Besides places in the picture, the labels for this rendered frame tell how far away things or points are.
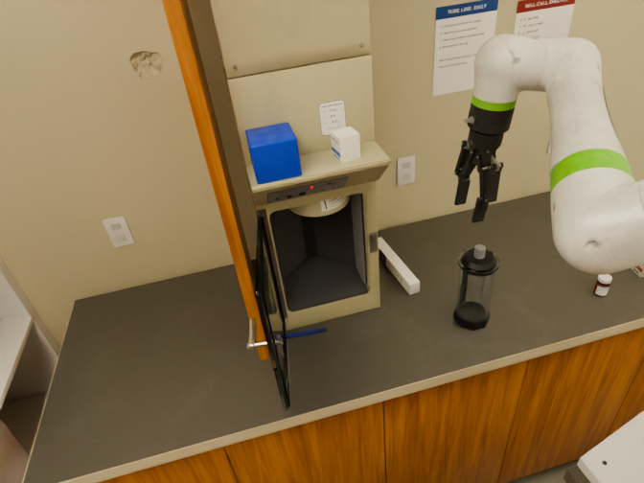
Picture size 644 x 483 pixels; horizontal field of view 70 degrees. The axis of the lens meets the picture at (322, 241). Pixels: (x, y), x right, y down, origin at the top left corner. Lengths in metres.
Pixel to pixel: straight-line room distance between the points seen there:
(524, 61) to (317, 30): 0.42
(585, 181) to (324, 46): 0.58
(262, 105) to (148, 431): 0.87
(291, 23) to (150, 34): 0.54
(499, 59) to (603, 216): 0.43
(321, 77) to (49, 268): 1.19
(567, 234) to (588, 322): 0.83
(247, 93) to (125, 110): 0.56
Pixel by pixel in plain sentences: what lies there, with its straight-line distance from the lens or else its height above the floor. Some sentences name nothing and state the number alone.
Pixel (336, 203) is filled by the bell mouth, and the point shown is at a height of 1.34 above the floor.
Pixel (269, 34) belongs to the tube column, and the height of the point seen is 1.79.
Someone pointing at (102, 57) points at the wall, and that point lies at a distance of 1.49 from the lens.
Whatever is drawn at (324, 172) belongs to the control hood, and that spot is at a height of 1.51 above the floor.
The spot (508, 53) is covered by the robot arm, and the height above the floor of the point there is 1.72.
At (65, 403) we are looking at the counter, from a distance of 1.53.
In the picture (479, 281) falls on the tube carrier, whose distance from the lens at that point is 1.31.
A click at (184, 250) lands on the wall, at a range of 1.75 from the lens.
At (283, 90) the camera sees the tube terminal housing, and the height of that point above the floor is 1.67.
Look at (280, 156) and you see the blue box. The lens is 0.99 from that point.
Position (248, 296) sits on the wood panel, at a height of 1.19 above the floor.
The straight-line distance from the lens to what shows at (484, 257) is 1.31.
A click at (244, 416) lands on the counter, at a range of 1.29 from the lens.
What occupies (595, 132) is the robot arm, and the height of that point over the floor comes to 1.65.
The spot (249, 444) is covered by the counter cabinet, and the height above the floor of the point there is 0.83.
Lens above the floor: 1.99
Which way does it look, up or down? 36 degrees down
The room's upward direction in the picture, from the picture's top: 7 degrees counter-clockwise
